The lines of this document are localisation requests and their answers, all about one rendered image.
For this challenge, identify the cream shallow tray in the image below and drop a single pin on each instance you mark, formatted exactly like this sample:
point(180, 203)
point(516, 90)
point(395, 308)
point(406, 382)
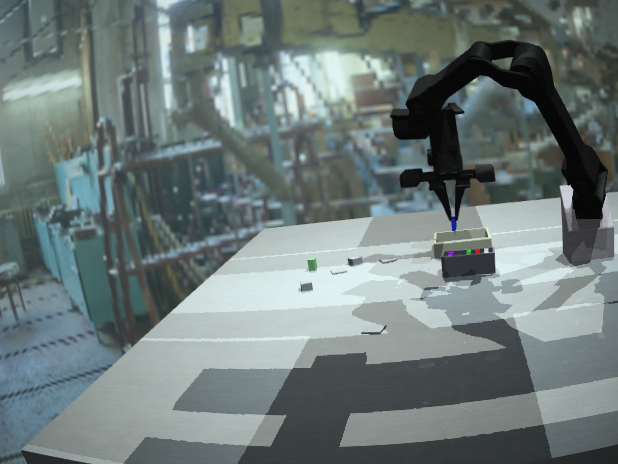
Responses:
point(464, 239)

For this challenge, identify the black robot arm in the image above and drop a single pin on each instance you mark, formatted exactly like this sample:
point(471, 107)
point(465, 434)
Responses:
point(530, 73)

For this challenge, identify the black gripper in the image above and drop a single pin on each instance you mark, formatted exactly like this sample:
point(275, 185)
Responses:
point(446, 156)

